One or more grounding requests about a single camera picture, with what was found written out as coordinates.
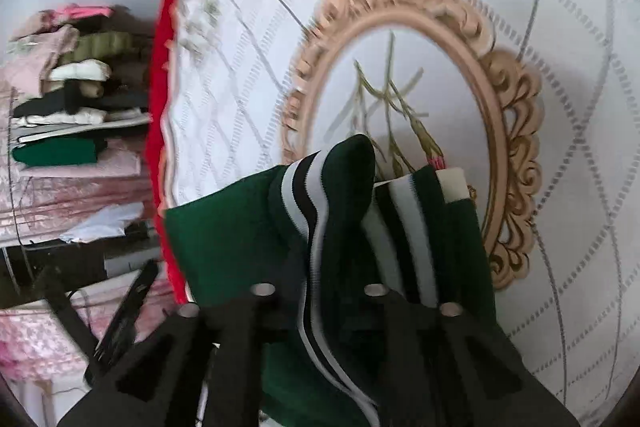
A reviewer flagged white diamond-print cloth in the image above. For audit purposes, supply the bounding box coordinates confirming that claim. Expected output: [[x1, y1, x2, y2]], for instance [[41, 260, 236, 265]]
[[160, 0, 640, 427]]

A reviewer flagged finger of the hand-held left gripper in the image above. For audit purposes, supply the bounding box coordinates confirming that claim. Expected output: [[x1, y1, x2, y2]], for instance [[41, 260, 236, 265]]
[[82, 259, 161, 386], [36, 266, 102, 359]]

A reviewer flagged white crumpled cloth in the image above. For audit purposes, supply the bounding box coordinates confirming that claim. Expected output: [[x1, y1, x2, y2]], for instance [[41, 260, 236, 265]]
[[60, 202, 147, 244]]

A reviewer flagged pile of clothes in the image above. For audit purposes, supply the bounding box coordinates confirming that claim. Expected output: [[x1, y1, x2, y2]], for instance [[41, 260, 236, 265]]
[[0, 3, 157, 170]]

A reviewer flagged green and white varsity jacket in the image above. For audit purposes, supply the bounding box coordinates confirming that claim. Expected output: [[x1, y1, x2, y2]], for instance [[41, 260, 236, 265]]
[[162, 134, 502, 427]]

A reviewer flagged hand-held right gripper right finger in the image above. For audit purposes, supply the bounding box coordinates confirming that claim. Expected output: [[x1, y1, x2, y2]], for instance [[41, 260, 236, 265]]
[[344, 285, 582, 427]]

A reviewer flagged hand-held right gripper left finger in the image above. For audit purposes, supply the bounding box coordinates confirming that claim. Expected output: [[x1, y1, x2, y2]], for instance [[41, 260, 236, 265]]
[[57, 284, 307, 427]]

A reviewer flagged red floral blanket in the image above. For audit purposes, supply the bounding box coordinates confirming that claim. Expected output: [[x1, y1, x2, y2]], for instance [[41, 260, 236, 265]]
[[144, 0, 281, 310]]

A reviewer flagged pink patterned cloth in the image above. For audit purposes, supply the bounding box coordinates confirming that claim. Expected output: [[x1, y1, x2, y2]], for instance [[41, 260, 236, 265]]
[[0, 137, 192, 381]]

